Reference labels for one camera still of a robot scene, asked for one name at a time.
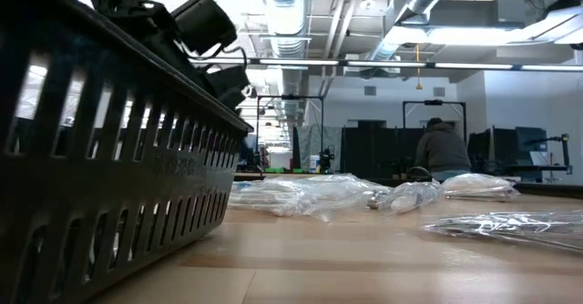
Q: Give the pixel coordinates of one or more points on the silver nail clipper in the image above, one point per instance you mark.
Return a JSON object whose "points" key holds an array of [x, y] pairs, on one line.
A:
{"points": [[375, 199], [510, 229]]}

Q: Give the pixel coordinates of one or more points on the blue toothbrush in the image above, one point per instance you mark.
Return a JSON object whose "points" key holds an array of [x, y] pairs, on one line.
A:
{"points": [[405, 202]]}

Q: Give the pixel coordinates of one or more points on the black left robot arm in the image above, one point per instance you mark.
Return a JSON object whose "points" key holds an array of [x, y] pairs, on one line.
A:
{"points": [[136, 8]]}

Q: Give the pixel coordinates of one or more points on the background black robot arm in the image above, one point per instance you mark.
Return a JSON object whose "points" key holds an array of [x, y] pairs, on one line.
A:
{"points": [[326, 160]]}

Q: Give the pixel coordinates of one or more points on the background white canister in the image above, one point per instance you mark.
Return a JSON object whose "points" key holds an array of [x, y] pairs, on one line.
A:
{"points": [[314, 164]]}

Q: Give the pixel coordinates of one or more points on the black slotted plastic basket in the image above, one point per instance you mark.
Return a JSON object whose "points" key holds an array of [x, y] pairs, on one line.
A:
{"points": [[114, 181]]}

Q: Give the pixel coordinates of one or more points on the black partition panel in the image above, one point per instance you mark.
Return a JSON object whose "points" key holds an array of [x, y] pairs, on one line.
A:
{"points": [[373, 151]]}

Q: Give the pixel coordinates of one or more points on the long ceiling light strip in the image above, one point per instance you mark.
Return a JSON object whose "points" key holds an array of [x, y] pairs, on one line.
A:
{"points": [[387, 63]]}

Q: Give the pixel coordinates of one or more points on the person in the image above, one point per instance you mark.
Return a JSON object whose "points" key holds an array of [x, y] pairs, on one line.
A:
{"points": [[442, 151]]}

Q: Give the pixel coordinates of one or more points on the background monitor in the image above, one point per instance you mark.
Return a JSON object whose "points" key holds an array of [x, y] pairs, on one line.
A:
{"points": [[530, 140]]}

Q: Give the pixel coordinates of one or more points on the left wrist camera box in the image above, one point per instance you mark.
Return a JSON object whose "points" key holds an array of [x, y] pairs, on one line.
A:
{"points": [[228, 81]]}

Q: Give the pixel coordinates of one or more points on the black background station frame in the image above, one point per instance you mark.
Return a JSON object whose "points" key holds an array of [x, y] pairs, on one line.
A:
{"points": [[290, 97], [433, 102]]}

